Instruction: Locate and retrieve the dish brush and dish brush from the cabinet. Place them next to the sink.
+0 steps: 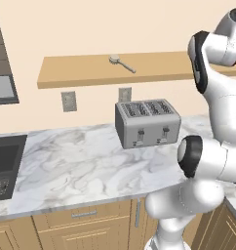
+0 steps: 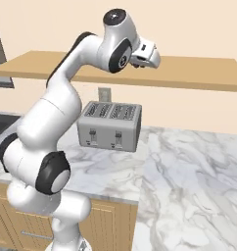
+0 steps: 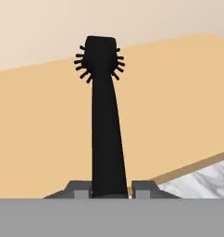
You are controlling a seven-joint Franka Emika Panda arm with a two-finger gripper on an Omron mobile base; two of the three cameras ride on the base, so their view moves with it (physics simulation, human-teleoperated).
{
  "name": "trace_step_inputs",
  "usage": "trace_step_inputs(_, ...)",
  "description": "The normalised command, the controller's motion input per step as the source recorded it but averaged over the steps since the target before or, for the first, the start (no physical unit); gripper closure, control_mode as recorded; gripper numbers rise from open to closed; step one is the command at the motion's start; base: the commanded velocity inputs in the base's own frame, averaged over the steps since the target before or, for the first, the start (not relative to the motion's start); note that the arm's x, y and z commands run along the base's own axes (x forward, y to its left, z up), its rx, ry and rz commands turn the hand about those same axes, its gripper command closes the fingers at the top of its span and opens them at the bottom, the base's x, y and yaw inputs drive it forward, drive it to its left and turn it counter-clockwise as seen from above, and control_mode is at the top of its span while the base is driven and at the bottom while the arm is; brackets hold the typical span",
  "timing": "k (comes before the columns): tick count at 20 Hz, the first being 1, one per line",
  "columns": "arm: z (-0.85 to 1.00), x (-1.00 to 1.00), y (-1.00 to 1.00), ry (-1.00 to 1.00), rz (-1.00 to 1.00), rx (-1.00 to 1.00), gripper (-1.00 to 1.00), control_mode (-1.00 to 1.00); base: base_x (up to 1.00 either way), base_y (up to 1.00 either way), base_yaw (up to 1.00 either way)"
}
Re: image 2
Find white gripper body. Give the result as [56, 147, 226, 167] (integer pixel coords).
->
[129, 45, 162, 70]

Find grey four-slot toaster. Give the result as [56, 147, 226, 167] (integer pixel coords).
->
[76, 100, 143, 153]

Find dark hob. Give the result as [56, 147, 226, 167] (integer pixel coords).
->
[0, 112, 23, 141]

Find wooden base cabinets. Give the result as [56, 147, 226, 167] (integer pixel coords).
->
[0, 180, 139, 251]

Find wooden wall shelf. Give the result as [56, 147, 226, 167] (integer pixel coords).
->
[0, 49, 237, 93]

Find grey wall outlet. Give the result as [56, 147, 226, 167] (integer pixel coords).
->
[97, 86, 112, 103]

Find silver drawer handle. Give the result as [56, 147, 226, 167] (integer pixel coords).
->
[21, 230, 54, 240]

